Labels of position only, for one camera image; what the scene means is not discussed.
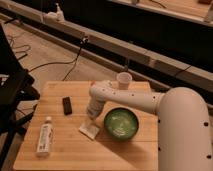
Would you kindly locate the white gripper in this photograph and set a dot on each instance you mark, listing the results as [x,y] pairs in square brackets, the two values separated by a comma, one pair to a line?
[94,108]

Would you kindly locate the white sponge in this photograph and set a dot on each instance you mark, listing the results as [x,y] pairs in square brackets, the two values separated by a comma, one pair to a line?
[89,129]

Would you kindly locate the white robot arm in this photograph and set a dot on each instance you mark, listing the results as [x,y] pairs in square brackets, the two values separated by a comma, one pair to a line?
[184,133]

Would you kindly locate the black rectangular block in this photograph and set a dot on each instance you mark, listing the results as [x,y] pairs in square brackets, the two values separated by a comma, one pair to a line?
[67,107]

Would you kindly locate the green bowl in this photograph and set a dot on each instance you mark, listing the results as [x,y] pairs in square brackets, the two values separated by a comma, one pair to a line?
[121,124]

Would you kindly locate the white plastic bottle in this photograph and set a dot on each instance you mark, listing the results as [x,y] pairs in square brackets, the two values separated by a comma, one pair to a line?
[45,138]

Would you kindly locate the white object on ledge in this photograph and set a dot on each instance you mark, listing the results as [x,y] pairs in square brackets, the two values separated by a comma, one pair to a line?
[58,15]

